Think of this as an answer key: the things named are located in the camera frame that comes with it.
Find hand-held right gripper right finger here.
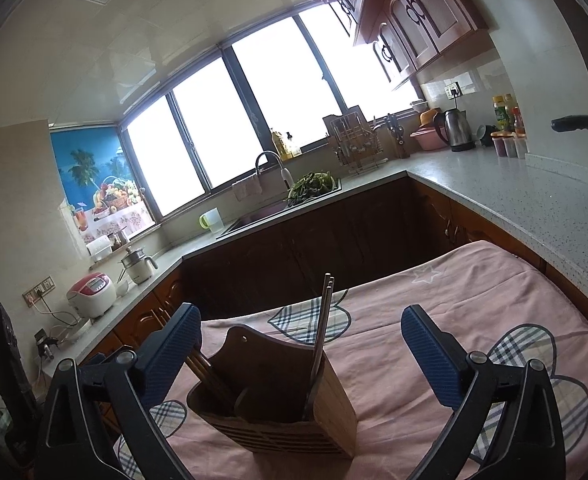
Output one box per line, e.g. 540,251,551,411
400,304,567,480

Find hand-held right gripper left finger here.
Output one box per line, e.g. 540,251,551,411
34,302,203,480

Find wooden utensil holder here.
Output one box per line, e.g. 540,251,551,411
186,325,357,461

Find pink plaid heart tablecloth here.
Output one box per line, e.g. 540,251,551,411
111,240,588,480

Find small white electric pot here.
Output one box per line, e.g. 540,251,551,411
119,245,159,285

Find white red rice cooker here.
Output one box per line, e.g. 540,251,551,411
67,272,117,319

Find paper towel roll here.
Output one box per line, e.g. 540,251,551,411
86,234,114,261

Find kitchen sink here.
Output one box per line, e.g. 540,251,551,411
216,180,345,241

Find pink dish towel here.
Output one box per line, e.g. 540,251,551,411
232,175,264,201

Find printed fruit roller blind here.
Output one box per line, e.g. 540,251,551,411
49,126,156,246

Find green vegetables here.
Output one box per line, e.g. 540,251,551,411
287,170,336,206

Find pink plastic basin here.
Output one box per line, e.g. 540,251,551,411
409,127,449,151

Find chrome kitchen faucet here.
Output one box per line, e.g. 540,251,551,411
254,150,295,191

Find knife block with scissors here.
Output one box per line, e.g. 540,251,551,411
384,112,410,160

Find steel electric kettle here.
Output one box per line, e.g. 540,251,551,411
432,108,477,153

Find metal dish rack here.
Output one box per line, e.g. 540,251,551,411
322,104,390,176

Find kitchen window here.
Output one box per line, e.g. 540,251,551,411
118,2,425,222

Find cooking oil bottles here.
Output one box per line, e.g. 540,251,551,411
269,127,303,161

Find stacked bowls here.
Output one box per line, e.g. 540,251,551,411
409,99,443,129

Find condiment bottles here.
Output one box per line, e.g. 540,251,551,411
491,93,527,136

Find wooden upper cabinets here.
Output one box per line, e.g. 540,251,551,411
306,0,491,92

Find wall power outlet strip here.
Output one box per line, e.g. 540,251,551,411
22,274,56,306

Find green handled white mug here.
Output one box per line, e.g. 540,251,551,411
198,207,225,231

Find black pan handle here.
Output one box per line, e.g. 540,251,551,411
551,114,588,136

